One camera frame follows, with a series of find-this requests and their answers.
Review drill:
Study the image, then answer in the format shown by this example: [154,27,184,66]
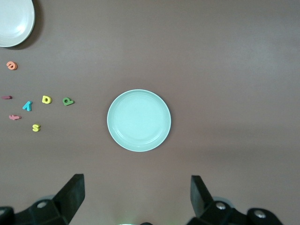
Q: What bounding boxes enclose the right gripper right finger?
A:
[186,175,283,225]

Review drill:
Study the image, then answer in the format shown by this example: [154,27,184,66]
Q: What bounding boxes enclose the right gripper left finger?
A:
[0,173,85,225]

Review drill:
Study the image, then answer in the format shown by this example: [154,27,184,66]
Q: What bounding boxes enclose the light green plastic plate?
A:
[106,89,172,152]

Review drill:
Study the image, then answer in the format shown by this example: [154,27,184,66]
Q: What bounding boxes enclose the beige plastic plate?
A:
[0,0,36,48]

